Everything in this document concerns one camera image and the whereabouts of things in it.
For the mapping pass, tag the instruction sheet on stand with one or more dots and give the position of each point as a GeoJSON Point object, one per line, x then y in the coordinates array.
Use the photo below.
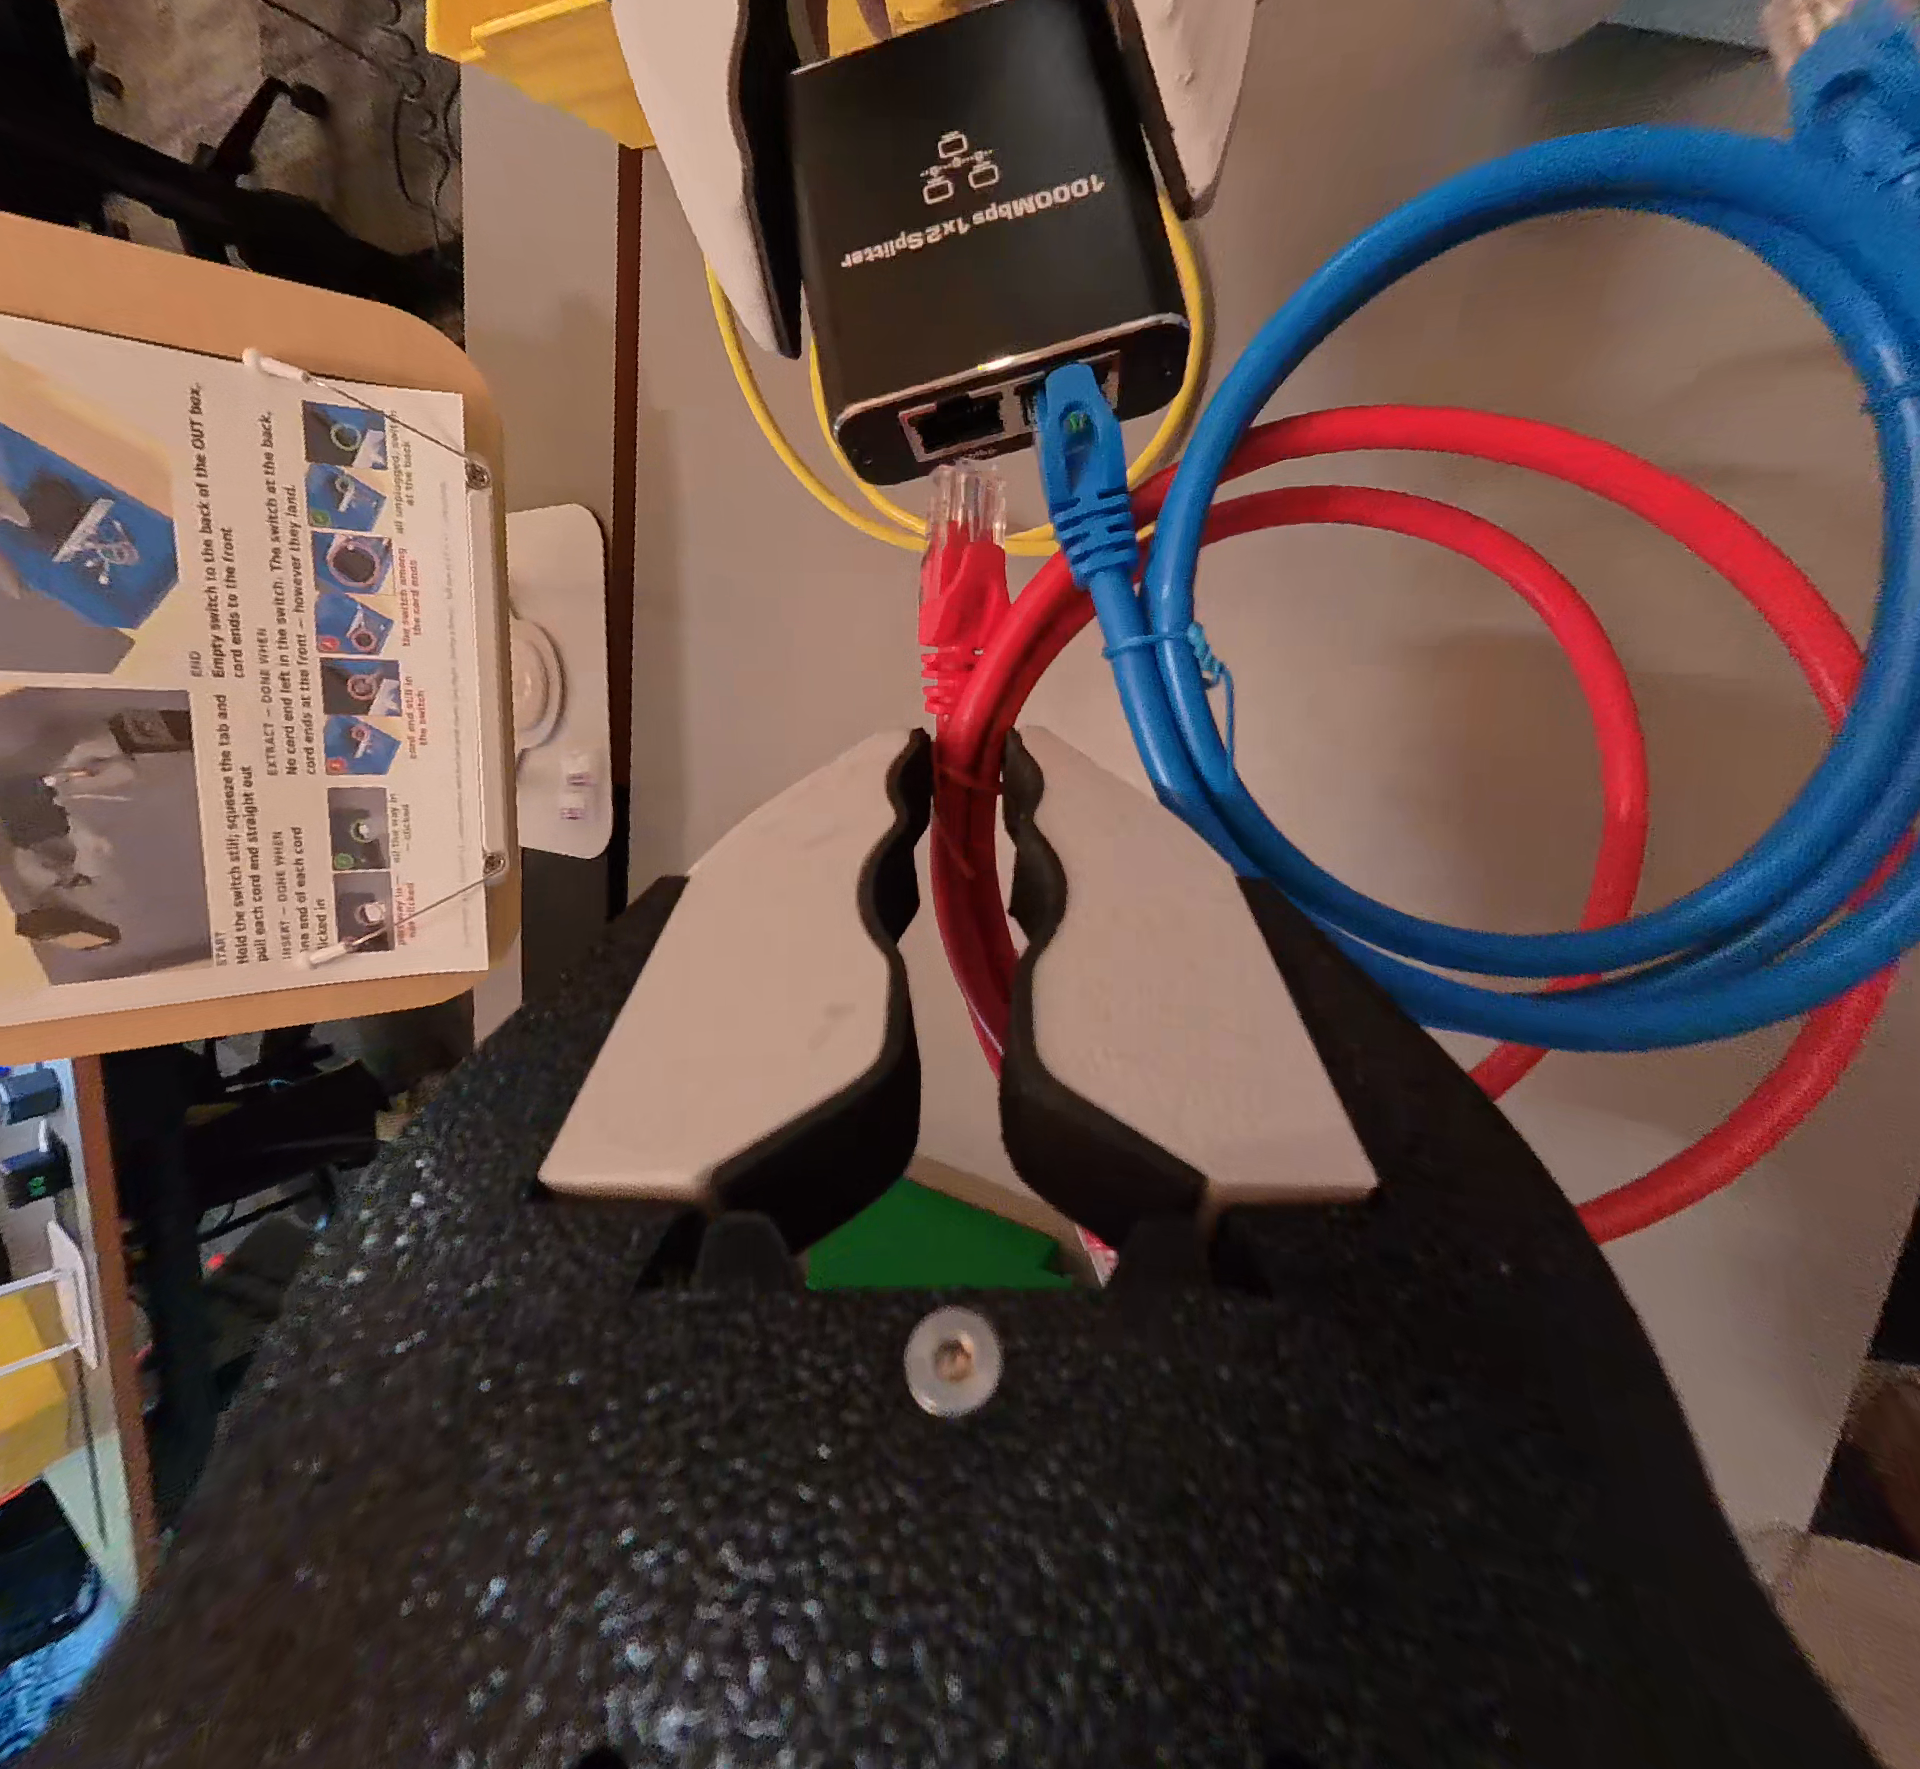
{"type": "Point", "coordinates": [228, 277]}

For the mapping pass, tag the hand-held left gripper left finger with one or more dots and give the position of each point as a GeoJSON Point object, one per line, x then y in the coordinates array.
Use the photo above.
{"type": "Point", "coordinates": [736, 1018]}

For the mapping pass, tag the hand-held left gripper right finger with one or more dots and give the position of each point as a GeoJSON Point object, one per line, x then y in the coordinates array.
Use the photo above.
{"type": "Point", "coordinates": [1180, 1039]}

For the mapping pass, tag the black ethernet splitter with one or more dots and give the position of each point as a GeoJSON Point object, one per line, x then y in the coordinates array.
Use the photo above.
{"type": "Point", "coordinates": [976, 236]}

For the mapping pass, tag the green plastic bin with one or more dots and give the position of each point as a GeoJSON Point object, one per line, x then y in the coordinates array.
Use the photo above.
{"type": "Point", "coordinates": [929, 1245]}

